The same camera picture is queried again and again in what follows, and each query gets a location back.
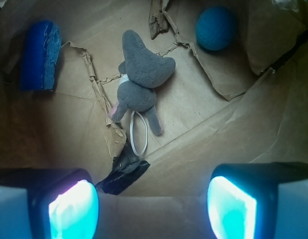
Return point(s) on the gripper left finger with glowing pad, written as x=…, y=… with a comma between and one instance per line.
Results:
x=47, y=204

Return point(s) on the brown paper bag bin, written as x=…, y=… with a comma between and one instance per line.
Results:
x=246, y=103

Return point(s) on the blue sponge block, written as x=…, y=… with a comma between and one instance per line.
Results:
x=40, y=55

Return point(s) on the blue ball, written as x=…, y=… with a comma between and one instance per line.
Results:
x=216, y=28

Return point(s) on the gray plush animal toy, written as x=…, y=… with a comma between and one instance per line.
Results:
x=141, y=72

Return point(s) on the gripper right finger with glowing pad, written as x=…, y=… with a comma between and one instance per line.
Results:
x=259, y=201

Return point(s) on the brown wood bark piece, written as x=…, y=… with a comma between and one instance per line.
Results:
x=157, y=21

